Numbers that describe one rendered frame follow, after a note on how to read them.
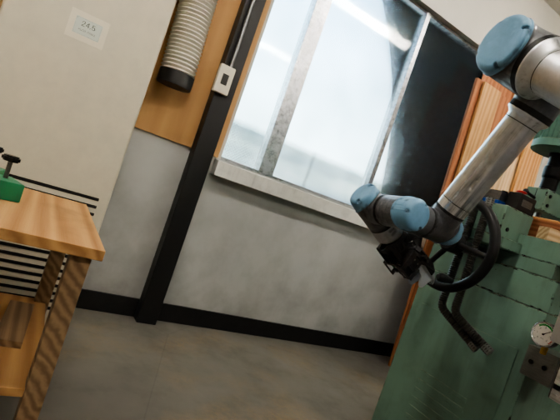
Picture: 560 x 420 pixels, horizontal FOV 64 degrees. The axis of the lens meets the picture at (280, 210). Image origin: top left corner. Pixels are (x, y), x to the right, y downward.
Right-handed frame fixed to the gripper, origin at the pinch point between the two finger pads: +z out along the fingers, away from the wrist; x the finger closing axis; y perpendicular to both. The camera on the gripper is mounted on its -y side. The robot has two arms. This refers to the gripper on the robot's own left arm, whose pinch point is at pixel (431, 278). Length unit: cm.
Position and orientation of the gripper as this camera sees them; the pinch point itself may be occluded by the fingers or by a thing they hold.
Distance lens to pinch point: 133.0
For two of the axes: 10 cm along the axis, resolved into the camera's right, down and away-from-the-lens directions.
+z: 5.9, 7.0, 4.0
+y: -6.6, 7.0, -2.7
